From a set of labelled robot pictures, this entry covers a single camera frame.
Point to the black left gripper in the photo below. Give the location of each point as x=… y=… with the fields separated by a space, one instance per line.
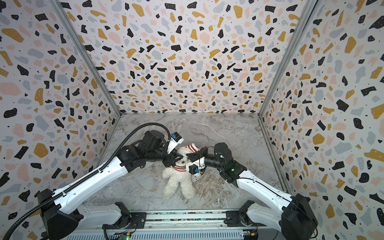
x=174 y=159

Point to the red white striped sweater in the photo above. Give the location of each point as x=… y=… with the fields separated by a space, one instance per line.
x=181 y=164

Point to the white plush teddy bear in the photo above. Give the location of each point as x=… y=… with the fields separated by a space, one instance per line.
x=178 y=179

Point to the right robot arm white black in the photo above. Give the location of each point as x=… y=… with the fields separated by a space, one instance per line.
x=290 y=215

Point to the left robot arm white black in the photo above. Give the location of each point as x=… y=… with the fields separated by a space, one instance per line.
x=63 y=209

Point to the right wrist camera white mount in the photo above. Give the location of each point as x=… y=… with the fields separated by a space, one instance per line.
x=194 y=168

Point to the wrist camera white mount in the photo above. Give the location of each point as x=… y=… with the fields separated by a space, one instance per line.
x=174 y=140
x=194 y=168

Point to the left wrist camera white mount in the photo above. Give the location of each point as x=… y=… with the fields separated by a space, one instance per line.
x=174 y=140

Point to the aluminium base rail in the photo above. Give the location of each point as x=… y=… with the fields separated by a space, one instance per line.
x=179 y=225

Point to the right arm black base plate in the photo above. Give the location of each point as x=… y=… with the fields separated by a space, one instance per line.
x=235 y=218

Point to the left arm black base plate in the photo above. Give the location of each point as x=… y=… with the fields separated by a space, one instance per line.
x=135 y=220

